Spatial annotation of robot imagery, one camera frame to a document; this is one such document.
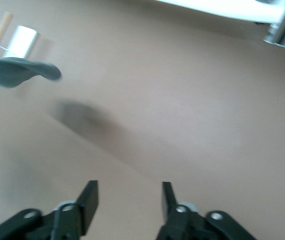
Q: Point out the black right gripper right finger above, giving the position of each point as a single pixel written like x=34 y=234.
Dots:
x=177 y=222

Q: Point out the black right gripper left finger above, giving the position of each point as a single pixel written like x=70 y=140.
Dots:
x=67 y=222

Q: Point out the grey towel with pink side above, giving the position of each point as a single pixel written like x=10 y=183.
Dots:
x=12 y=72

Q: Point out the wooden rack bar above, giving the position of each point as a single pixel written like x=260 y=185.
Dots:
x=3 y=27

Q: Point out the brown table cover sheet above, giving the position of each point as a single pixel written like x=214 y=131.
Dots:
x=157 y=100

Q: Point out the white rack base plate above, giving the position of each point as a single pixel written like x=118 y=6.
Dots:
x=22 y=40

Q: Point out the metal camera pole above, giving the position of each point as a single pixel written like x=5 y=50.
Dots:
x=282 y=25

